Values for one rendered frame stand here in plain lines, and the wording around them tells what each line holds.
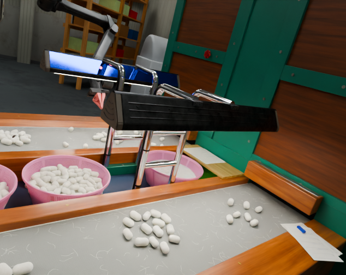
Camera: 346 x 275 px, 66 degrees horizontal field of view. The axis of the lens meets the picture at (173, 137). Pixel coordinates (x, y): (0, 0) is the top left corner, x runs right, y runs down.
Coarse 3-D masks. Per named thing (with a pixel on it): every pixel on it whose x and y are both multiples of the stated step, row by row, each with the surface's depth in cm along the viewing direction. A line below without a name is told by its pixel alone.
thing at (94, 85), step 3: (93, 81) 137; (96, 81) 137; (99, 81) 139; (93, 84) 137; (96, 84) 137; (99, 84) 138; (93, 87) 136; (96, 87) 136; (99, 87) 137; (102, 87) 139; (90, 90) 133; (102, 90) 136; (105, 90) 137; (108, 90) 139; (87, 93) 135; (90, 93) 136; (105, 93) 140; (108, 93) 139; (87, 96) 136; (90, 96) 137; (93, 96) 138
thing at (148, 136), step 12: (180, 96) 70; (192, 96) 68; (204, 96) 85; (216, 96) 81; (156, 132) 84; (168, 132) 88; (180, 132) 91; (144, 144) 84; (180, 144) 94; (144, 156) 85; (180, 156) 95; (144, 168) 87
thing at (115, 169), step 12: (108, 60) 104; (120, 72) 96; (144, 72) 111; (120, 84) 97; (156, 84) 106; (108, 132) 103; (144, 132) 112; (108, 144) 104; (108, 156) 106; (108, 168) 108; (120, 168) 111; (132, 168) 115
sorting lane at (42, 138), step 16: (0, 128) 112; (16, 128) 116; (32, 128) 120; (48, 128) 124; (64, 128) 129; (80, 128) 134; (96, 128) 140; (0, 144) 99; (32, 144) 105; (48, 144) 109; (80, 144) 116; (96, 144) 121; (128, 144) 130; (176, 144) 148
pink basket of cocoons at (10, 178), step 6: (0, 168) 80; (6, 168) 80; (0, 174) 80; (6, 174) 80; (12, 174) 78; (0, 180) 80; (6, 180) 79; (12, 180) 78; (12, 186) 76; (12, 192) 70; (6, 198) 68; (0, 204) 68; (6, 204) 73
